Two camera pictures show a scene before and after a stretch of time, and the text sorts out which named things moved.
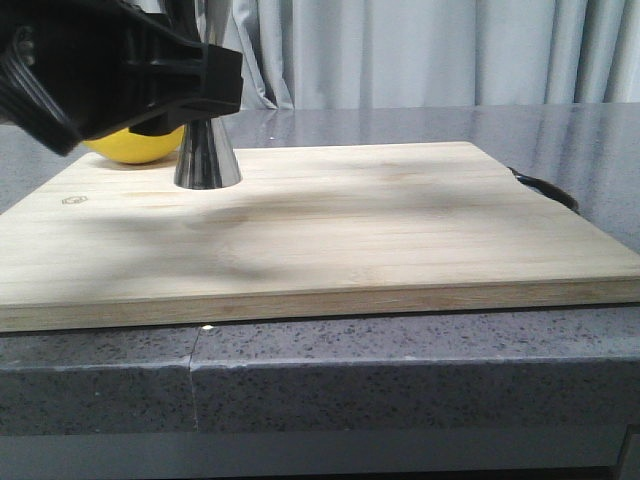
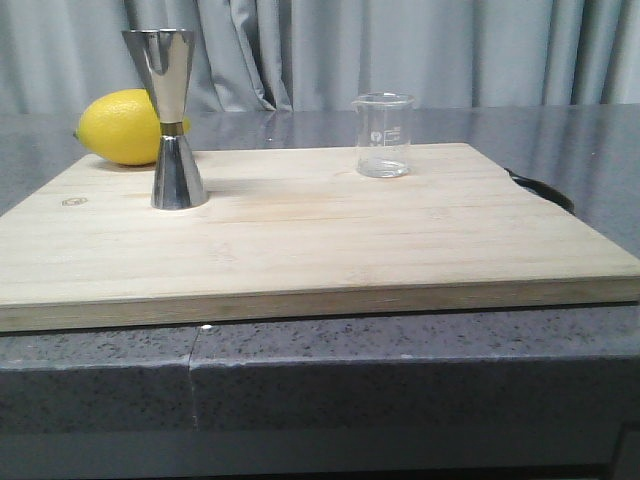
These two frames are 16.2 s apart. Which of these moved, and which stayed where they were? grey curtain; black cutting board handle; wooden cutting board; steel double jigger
Moved: steel double jigger
Stayed: wooden cutting board; black cutting board handle; grey curtain
